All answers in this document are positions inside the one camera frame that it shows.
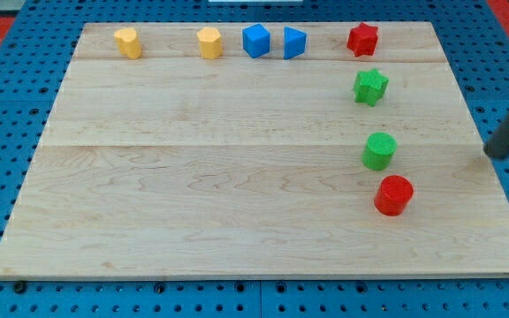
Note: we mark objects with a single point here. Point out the green star block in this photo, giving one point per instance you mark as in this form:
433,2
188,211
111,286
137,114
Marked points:
369,87

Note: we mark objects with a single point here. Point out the red star block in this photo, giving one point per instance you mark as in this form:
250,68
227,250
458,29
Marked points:
362,40

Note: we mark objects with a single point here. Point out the wooden board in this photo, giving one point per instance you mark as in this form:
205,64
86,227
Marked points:
173,167

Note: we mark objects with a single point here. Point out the blue cube block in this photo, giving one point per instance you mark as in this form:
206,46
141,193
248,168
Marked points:
256,40

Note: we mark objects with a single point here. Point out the green cylinder block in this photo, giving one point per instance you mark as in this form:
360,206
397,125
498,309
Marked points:
379,150

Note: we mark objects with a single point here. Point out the blue triangle block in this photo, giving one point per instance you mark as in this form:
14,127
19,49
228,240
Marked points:
294,42

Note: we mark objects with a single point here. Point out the yellow pentagon block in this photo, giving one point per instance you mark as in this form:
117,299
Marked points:
210,43

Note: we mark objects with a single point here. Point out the red cylinder block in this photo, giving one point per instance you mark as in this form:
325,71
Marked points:
393,195

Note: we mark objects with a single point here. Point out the yellow heart block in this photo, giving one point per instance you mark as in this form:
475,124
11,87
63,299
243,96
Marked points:
128,42

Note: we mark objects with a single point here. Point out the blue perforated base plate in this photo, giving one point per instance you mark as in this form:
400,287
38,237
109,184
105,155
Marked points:
33,59

